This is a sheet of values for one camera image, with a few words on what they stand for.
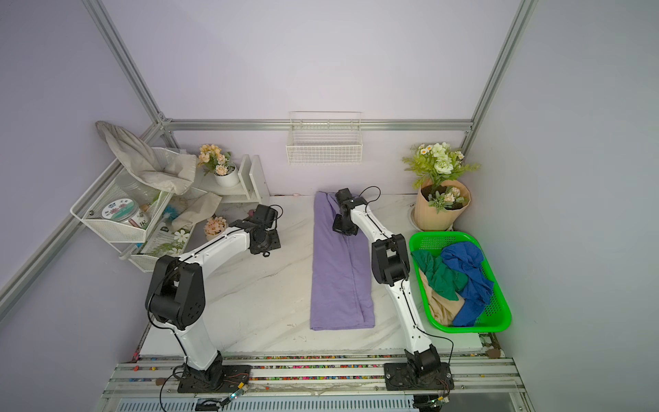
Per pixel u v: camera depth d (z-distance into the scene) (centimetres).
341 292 91
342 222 97
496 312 81
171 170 83
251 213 110
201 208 93
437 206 93
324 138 96
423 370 64
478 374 76
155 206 74
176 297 48
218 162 96
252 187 100
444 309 82
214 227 96
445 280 84
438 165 88
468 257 86
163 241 86
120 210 66
